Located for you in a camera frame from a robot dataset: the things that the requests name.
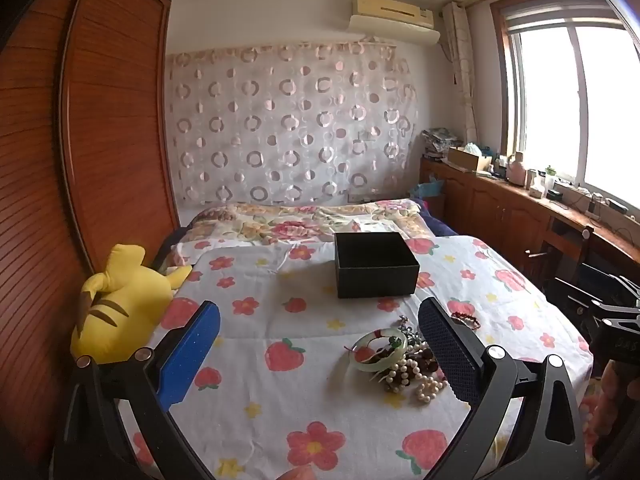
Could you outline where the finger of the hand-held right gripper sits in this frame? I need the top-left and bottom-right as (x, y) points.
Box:
(601, 316), (640, 334)
(590, 299), (640, 317)

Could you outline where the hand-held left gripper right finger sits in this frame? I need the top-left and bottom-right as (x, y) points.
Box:
(417, 296), (586, 480)

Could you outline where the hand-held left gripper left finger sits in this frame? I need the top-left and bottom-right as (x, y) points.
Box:
(52, 300), (221, 480)

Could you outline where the silver metal brooch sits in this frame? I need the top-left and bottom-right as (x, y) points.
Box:
(397, 316), (426, 349)

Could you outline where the white pearl necklace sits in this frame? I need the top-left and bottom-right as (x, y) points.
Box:
(382, 355), (449, 403)

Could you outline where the brown bead bracelet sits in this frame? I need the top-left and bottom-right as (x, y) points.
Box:
(384, 347), (441, 394)

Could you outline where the pale green jade bangle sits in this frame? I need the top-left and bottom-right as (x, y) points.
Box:
(350, 328), (408, 372)

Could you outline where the black jewelry box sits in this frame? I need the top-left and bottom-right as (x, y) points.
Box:
(334, 231), (420, 299)

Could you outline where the black chair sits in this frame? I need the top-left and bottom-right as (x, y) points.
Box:
(525, 225), (640, 323)

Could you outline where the yellow plush toy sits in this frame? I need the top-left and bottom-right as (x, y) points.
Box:
(70, 244), (193, 366)

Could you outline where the strawberry print bedsheet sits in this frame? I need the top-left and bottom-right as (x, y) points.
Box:
(125, 234), (596, 480)

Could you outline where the dark blue blanket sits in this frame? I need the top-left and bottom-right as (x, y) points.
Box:
(417, 199), (458, 237)

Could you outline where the long wooden cabinet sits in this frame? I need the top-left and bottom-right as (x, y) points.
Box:
(419, 157), (640, 291)

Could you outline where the floral quilt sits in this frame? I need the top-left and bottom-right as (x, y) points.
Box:
(172, 199), (441, 267)

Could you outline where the teal plastic bag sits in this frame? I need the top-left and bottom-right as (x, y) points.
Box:
(410, 180), (444, 202)

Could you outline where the open cardboard box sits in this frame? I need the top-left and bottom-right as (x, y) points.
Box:
(446, 146), (493, 173)

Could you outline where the pile of newspapers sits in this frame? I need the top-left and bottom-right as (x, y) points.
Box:
(421, 127), (463, 161)

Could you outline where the brown wooden wardrobe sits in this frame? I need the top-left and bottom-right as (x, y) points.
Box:
(0, 0), (181, 461)

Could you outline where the circle pattern sheer cloth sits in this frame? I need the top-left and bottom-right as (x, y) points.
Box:
(165, 42), (420, 206)

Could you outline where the beige window curtain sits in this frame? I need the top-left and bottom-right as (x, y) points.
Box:
(442, 1), (481, 146)

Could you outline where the wooden frame window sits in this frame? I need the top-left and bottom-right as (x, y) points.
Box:
(490, 0), (640, 218)

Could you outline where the cream wall air conditioner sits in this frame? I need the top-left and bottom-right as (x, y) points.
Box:
(348, 0), (441, 46)

